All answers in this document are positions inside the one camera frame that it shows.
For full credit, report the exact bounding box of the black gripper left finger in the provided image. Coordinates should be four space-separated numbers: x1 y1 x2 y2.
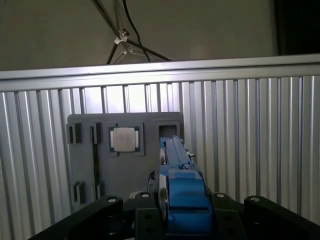
26 191 163 240

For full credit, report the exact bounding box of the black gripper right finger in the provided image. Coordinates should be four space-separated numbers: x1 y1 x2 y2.
211 191 320 240

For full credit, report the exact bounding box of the hard disk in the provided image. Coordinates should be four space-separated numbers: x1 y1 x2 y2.
148 134 214 240

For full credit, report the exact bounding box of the grey parts rack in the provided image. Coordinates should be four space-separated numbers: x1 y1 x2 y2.
66 111 185 208

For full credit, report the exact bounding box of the silver CPU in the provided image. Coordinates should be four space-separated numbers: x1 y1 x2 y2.
108 126 145 154

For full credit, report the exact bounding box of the thin metal tripod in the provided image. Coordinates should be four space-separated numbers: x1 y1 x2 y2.
91 0 173 65

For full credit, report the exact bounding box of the black panel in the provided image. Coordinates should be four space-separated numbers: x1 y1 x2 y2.
273 0 320 56

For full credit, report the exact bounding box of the thin black cable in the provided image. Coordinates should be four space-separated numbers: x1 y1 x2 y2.
121 0 151 62

